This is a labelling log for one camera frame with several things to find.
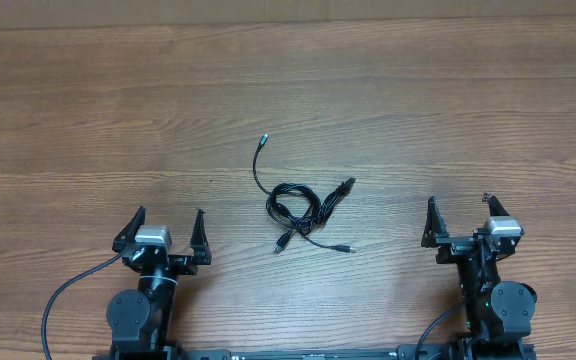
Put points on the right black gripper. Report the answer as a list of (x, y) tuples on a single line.
[(454, 246)]

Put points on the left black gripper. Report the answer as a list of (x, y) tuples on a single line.
[(188, 265)]

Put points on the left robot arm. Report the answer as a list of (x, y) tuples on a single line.
[(140, 318)]

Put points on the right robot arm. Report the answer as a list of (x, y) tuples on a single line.
[(498, 313)]

